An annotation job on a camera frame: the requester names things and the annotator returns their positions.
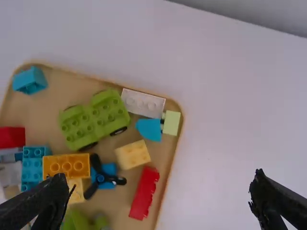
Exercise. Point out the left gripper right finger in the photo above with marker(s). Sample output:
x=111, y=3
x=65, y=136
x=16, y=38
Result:
x=283, y=206

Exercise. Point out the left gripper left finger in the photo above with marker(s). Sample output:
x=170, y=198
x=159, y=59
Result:
x=36, y=203

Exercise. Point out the large blue toy brick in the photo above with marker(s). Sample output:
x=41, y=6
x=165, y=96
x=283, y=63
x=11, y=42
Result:
x=31, y=165

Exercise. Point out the white and grey toy brick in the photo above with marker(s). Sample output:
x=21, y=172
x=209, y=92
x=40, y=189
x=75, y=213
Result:
x=9, y=172

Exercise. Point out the pale yellow toy brick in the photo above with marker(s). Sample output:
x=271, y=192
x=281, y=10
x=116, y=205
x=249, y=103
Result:
x=132, y=155
x=78, y=194

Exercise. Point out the red toy brick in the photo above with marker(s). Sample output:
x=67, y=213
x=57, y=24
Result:
x=12, y=137
x=144, y=194

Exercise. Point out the tan tray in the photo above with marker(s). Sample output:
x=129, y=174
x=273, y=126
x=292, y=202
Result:
x=115, y=206

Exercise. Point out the green toy car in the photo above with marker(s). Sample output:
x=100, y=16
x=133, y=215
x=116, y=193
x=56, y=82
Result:
x=93, y=119

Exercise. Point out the blue sloped toy brick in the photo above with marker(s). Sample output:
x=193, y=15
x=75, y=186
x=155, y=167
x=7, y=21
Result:
x=149, y=129

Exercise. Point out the pale green toy brick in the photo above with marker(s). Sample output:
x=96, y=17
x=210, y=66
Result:
x=171, y=123

